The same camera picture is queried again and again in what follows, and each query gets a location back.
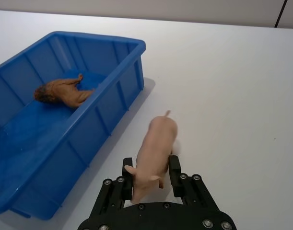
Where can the blue plastic bin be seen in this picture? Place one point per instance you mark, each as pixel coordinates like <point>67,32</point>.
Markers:
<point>40,148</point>

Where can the pink toy pig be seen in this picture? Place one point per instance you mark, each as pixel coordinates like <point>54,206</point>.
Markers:
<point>155,148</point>

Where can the brown toy lion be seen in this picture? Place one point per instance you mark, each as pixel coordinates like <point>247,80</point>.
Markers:
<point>64,92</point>

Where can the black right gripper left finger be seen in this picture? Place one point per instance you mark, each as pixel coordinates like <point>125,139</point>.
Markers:
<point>127,189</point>

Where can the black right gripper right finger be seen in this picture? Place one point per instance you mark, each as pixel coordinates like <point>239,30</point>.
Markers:
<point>177,177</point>

